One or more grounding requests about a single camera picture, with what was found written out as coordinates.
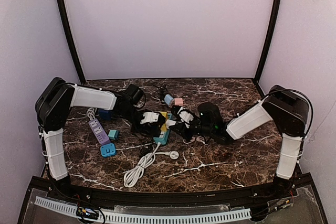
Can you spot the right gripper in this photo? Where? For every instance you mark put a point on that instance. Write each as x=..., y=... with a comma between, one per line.
x=184, y=127

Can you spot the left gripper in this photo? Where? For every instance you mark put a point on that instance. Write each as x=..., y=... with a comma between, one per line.
x=146, y=127

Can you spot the yellow cube socket adapter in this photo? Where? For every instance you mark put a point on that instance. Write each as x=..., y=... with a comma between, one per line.
x=164, y=127

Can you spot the teal power strip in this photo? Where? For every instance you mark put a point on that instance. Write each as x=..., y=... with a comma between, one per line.
x=163, y=138

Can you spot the white usb charger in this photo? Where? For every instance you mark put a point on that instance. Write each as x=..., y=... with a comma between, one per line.
x=170, y=123

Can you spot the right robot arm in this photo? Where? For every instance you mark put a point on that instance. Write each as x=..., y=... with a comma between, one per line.
x=289, y=111

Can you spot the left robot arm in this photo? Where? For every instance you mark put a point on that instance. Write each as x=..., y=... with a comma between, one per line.
x=60, y=99

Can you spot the small teal plug adapter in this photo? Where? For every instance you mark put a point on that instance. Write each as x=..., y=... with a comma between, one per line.
x=114, y=135

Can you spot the light blue charger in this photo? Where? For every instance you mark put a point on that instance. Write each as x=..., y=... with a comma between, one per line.
x=168, y=99

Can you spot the pink charger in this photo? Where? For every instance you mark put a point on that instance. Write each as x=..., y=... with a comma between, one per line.
x=178, y=101

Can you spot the dark blue cube adapter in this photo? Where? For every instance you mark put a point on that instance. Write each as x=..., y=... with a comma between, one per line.
x=106, y=115

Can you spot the blue square socket adapter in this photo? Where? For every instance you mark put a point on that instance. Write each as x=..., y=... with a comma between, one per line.
x=108, y=150

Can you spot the purple power strip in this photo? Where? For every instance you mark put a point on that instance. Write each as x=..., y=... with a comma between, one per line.
x=99, y=132

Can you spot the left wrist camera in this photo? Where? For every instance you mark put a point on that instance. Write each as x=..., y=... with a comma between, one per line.
x=154, y=118

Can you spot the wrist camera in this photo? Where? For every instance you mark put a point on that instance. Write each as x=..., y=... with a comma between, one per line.
x=154, y=118
x=183, y=115

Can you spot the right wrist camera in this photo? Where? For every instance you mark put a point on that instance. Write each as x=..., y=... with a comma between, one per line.
x=183, y=115

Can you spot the white slotted cable duct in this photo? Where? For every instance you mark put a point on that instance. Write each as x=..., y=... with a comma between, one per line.
x=132, y=214

